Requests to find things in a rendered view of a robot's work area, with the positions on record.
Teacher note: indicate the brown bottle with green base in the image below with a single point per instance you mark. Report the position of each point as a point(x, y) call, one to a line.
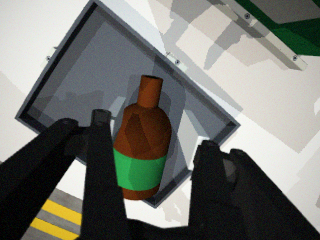
point(142, 143)

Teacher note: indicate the green crate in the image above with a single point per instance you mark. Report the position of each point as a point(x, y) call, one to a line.
point(294, 22)

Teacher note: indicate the grey rectangular tray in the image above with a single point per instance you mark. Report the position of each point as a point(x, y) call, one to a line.
point(98, 60)

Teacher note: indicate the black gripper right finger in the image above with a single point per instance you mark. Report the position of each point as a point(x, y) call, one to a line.
point(267, 211)

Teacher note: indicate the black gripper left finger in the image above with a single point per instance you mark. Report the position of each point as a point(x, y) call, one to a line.
point(30, 175)

